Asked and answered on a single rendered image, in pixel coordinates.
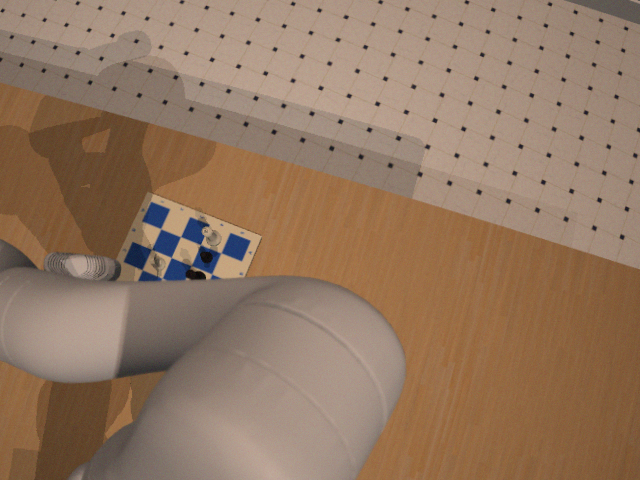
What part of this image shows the blue and cream chessboard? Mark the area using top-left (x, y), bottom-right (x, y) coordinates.
top-left (116, 192), bottom-right (262, 281)

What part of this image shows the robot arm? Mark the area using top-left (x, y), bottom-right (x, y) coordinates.
top-left (0, 239), bottom-right (406, 480)

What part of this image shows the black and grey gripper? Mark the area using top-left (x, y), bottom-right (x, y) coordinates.
top-left (44, 252), bottom-right (121, 281)

